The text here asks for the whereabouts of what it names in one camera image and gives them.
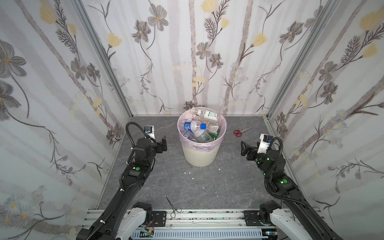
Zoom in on Pepsi label bottle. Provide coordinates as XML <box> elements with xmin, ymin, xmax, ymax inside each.
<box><xmin>183</xmin><ymin>120</ymin><xmax>207</xmax><ymax>133</ymax></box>

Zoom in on clear ribbed water bottle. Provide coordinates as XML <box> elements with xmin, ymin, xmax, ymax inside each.
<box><xmin>194</xmin><ymin>129</ymin><xmax>214</xmax><ymax>143</ymax></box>

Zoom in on red white label bottle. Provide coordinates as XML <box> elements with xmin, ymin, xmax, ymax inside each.
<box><xmin>183</xmin><ymin>131</ymin><xmax>197</xmax><ymax>142</ymax></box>

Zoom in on green soda bottle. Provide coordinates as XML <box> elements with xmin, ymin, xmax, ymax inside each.
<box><xmin>209</xmin><ymin>130</ymin><xmax>220</xmax><ymax>141</ymax></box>

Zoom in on clear bottle green cap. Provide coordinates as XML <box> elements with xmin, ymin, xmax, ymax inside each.
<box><xmin>191</xmin><ymin>107</ymin><xmax>220</xmax><ymax>121</ymax></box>

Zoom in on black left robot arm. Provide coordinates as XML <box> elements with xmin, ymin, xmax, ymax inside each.
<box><xmin>76</xmin><ymin>122</ymin><xmax>168</xmax><ymax>240</ymax></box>

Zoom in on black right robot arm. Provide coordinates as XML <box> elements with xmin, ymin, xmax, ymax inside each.
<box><xmin>241</xmin><ymin>134</ymin><xmax>341</xmax><ymax>240</ymax></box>

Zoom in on pink bin liner bag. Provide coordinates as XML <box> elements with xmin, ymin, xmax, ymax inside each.
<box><xmin>178</xmin><ymin>110</ymin><xmax>227</xmax><ymax>152</ymax></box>

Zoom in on cream plastic waste bin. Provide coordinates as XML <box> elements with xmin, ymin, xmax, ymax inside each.
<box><xmin>182</xmin><ymin>145</ymin><xmax>220</xmax><ymax>167</ymax></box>

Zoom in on metal forceps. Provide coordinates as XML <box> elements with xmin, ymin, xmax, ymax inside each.
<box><xmin>165</xmin><ymin>195</ymin><xmax>182</xmax><ymax>219</ymax></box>

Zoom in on red handled scissors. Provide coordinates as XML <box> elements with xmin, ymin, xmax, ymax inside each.
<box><xmin>234</xmin><ymin>128</ymin><xmax>252</xmax><ymax>137</ymax></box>

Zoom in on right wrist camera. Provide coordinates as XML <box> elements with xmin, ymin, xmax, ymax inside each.
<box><xmin>258</xmin><ymin>134</ymin><xmax>274</xmax><ymax>154</ymax></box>

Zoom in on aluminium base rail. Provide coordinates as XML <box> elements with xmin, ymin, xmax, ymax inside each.
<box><xmin>80</xmin><ymin>209</ymin><xmax>331</xmax><ymax>240</ymax></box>

